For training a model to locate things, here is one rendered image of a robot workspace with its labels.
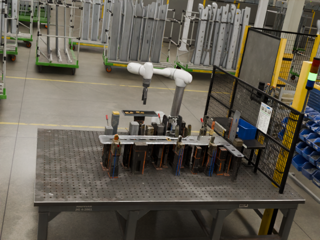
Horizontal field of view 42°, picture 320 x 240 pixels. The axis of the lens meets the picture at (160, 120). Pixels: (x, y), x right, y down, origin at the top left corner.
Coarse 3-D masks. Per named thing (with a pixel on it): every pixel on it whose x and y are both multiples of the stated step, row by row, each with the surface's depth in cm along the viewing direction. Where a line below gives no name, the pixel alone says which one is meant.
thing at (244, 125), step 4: (236, 120) 472; (240, 120) 474; (244, 120) 468; (240, 124) 474; (244, 124) 468; (248, 124) 462; (240, 128) 450; (244, 128) 444; (248, 128) 463; (252, 128) 447; (256, 128) 449; (236, 132) 457; (240, 132) 450; (244, 132) 444; (248, 132) 446; (252, 132) 449; (240, 136) 450; (244, 136) 446; (248, 136) 448; (252, 136) 451
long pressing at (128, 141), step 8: (104, 136) 406; (112, 136) 410; (120, 136) 413; (128, 136) 416; (136, 136) 419; (144, 136) 422; (152, 136) 425; (160, 136) 428; (168, 136) 431; (192, 136) 442; (200, 136) 446; (208, 136) 449; (216, 136) 452; (192, 144) 423; (200, 144) 425; (208, 144) 428; (216, 144) 431
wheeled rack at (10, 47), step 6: (18, 0) 989; (18, 6) 994; (18, 12) 999; (12, 18) 1085; (18, 18) 1004; (12, 36) 1099; (0, 48) 1023; (6, 48) 1047; (12, 48) 1053; (12, 54) 1034; (12, 60) 1042
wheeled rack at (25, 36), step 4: (32, 0) 1184; (32, 4) 1187; (32, 8) 1191; (32, 12) 1195; (32, 16) 1199; (32, 20) 1204; (8, 32) 1246; (20, 32) 1288; (8, 36) 1202; (20, 36) 1217; (24, 36) 1220; (28, 36) 1244; (24, 40) 1217; (28, 40) 1217; (28, 44) 1227
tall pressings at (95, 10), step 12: (84, 0) 1278; (96, 0) 1292; (84, 12) 1294; (96, 12) 1303; (108, 12) 1289; (84, 24) 1304; (96, 24) 1313; (108, 24) 1295; (120, 24) 1345; (84, 36) 1315; (96, 36) 1322
